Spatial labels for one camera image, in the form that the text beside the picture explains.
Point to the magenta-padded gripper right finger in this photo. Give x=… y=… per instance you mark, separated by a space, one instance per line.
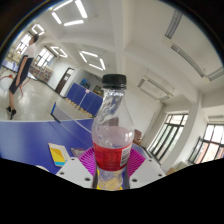
x=148 y=170

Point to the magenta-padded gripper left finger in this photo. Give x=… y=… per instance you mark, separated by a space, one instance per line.
x=73 y=170

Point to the clear red-labelled plastic bottle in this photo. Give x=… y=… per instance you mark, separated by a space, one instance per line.
x=112 y=153

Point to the purple-brown book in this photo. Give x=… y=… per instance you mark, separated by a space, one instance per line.
x=77 y=152

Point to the white yellow-and-blue book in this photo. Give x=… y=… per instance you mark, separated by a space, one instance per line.
x=59 y=154

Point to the brown chair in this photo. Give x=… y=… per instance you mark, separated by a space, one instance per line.
x=137 y=137

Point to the dark-framed window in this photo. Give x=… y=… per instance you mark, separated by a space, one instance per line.
x=211 y=143
x=168 y=135

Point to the table tennis net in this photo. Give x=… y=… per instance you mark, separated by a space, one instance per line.
x=63 y=116

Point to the folded blue tables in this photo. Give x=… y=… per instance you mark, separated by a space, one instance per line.
x=85 y=100

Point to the white ceiling air conditioner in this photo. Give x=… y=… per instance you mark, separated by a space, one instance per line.
x=156 y=87

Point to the dark brown door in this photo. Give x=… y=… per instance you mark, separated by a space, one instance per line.
x=64 y=81

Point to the shelf unit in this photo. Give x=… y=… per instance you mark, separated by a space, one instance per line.
x=41 y=72

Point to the person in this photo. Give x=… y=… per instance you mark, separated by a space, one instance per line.
x=23 y=68

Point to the ceiling lights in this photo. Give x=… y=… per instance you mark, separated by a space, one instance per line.
x=81 y=8

